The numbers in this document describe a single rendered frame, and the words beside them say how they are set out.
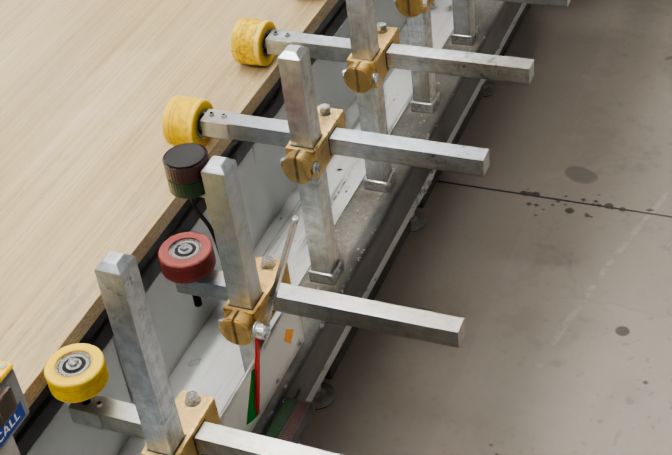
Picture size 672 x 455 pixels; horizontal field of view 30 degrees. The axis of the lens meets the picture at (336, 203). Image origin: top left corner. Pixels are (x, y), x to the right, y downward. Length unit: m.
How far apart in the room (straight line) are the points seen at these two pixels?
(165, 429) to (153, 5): 1.09
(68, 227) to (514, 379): 1.24
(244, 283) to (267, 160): 0.56
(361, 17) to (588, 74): 1.83
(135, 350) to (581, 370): 1.52
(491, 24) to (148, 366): 1.37
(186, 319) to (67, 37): 0.64
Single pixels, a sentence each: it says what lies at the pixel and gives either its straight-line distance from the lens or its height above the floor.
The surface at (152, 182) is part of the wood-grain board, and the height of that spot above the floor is 0.90.
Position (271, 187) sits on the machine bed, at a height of 0.68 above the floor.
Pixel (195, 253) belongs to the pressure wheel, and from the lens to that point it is 1.82.
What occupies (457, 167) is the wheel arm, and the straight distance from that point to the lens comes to 1.84.
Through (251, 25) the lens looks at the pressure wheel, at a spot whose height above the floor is 0.98.
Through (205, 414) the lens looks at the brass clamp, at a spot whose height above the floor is 0.84.
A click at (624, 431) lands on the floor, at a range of 2.73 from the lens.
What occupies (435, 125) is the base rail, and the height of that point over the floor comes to 0.70.
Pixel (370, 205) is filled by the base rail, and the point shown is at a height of 0.70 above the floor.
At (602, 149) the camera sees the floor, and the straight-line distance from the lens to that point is 3.47.
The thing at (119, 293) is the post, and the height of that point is 1.12.
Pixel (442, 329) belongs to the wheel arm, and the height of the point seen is 0.86.
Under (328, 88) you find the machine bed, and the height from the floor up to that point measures 0.71.
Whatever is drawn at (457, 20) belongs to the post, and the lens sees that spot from 2.57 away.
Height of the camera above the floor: 2.05
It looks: 38 degrees down
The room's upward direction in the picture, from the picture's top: 8 degrees counter-clockwise
